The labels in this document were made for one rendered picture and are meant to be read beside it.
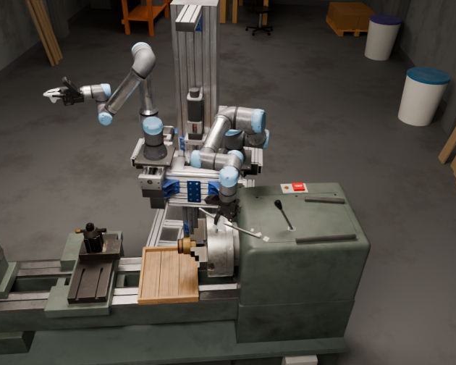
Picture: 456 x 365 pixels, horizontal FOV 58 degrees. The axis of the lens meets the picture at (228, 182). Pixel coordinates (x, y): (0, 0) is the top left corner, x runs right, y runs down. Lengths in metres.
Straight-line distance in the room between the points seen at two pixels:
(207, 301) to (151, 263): 0.38
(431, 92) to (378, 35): 2.45
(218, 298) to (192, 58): 1.33
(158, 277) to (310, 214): 0.85
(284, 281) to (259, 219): 0.32
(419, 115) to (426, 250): 2.37
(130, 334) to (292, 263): 1.03
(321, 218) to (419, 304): 1.69
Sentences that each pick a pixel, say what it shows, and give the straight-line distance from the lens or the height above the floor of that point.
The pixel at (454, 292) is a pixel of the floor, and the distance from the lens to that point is 3.80.
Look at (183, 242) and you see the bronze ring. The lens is 2.09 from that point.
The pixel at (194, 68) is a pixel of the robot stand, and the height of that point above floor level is 1.68.
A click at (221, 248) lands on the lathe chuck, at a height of 1.18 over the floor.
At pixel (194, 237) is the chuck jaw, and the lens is 2.09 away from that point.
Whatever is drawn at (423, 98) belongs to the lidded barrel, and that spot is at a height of 0.39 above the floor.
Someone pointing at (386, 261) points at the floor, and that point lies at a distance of 3.80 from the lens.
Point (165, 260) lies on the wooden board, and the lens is 2.33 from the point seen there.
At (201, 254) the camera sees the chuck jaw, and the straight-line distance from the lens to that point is 2.04.
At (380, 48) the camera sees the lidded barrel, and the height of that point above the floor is 0.22.
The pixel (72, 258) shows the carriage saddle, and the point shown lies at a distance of 2.40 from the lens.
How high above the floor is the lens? 2.59
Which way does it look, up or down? 37 degrees down
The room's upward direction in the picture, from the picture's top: 2 degrees clockwise
